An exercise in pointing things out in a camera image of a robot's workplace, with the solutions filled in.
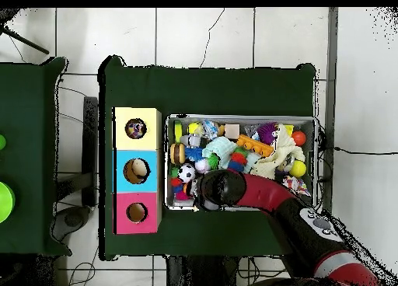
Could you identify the colourful dotted cloth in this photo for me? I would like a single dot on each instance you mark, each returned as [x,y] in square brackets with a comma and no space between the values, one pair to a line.
[295,185]
[136,129]

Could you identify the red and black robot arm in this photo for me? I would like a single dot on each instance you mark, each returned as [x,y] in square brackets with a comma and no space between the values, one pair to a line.
[261,192]

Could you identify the wooden box with three holes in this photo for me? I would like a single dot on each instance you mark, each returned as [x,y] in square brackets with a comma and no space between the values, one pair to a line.
[149,174]

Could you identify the silver plastic toy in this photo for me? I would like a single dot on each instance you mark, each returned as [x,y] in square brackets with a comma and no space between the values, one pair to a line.
[191,140]

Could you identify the mint green waffle cloth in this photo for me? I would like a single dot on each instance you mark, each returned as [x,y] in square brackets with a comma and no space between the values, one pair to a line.
[219,147]

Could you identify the toy hamburger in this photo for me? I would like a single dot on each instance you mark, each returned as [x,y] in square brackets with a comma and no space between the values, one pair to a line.
[177,154]

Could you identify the small black white soccer ball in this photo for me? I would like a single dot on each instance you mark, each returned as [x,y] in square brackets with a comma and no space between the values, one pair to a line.
[186,173]

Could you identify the orange plastic building block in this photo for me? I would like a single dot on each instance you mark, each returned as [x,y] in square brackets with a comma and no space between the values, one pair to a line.
[255,146]

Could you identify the dark green table cloth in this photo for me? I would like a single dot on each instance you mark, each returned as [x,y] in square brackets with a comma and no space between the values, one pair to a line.
[186,87]
[28,112]

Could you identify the purple spiky monster toy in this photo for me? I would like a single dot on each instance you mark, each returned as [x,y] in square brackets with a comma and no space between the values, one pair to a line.
[266,133]

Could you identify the cream waffle cloth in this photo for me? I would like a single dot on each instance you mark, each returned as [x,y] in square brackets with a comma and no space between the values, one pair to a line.
[279,152]

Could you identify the yellow ball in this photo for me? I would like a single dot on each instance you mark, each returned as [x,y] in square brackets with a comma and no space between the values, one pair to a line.
[298,168]

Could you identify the small orange ball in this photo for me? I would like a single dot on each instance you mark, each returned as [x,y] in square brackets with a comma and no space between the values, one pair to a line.
[299,138]

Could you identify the grey rounded base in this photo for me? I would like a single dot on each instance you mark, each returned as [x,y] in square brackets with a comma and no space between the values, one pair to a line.
[71,219]

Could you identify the small bright green object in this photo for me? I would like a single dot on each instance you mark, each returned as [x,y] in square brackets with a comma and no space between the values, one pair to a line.
[2,142]

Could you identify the bright green cup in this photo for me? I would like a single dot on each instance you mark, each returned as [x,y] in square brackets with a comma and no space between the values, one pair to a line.
[5,202]

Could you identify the black tripod leg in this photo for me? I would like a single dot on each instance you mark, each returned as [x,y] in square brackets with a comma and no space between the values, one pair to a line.
[28,42]

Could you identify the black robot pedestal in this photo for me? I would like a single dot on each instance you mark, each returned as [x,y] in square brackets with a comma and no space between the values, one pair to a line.
[202,273]

